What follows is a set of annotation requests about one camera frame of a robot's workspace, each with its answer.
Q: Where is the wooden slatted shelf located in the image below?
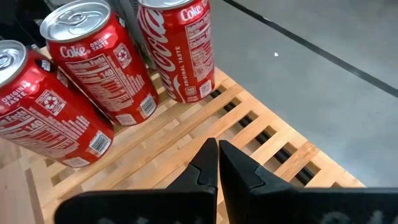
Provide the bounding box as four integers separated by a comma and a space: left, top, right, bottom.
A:
18, 67, 366, 224

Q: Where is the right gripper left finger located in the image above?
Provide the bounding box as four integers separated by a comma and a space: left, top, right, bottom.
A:
54, 138, 219, 224

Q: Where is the red cola can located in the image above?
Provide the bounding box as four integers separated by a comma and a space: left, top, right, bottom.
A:
136, 0, 216, 105
0, 39, 115, 169
39, 0, 160, 127

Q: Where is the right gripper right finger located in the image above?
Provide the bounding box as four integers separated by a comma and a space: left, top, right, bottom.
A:
218, 139, 398, 224

